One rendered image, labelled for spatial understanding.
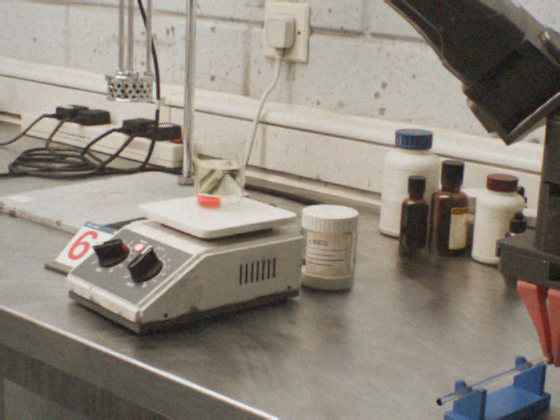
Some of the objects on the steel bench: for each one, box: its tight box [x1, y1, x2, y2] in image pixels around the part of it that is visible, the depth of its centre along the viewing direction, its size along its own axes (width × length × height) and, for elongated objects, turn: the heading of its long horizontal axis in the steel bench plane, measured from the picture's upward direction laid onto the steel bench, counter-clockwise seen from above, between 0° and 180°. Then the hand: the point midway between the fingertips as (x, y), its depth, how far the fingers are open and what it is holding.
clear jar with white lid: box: [300, 205, 359, 292], centre depth 116 cm, size 6×6×8 cm
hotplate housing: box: [66, 219, 303, 333], centre depth 110 cm, size 22×13×8 cm, turn 121°
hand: (557, 355), depth 90 cm, fingers closed, pressing on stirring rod
